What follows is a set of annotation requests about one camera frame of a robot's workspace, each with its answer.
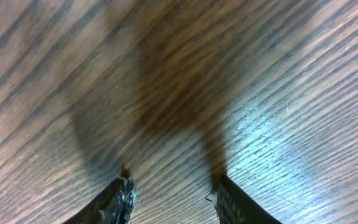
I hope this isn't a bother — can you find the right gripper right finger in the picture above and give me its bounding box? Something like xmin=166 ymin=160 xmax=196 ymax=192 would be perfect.
xmin=214 ymin=175 xmax=281 ymax=224

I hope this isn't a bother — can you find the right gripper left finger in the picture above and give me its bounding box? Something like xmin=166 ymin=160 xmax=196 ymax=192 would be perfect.
xmin=63 ymin=175 xmax=135 ymax=224

